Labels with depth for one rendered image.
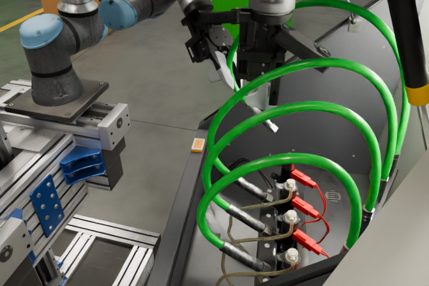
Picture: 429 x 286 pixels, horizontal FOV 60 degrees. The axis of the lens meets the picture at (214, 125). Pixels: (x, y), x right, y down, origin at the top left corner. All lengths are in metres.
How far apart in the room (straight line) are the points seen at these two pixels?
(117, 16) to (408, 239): 0.71
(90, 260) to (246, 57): 1.35
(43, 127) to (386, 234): 1.09
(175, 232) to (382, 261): 0.57
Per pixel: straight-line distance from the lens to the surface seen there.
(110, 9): 0.87
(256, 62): 0.65
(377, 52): 1.04
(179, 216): 0.89
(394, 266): 0.35
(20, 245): 0.94
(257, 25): 0.64
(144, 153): 2.61
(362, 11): 0.70
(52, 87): 1.18
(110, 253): 1.81
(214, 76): 0.85
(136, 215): 2.21
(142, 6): 0.90
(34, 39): 1.13
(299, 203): 0.74
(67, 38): 1.17
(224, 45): 0.86
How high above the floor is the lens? 1.62
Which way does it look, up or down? 35 degrees down
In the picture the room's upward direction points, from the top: straight up
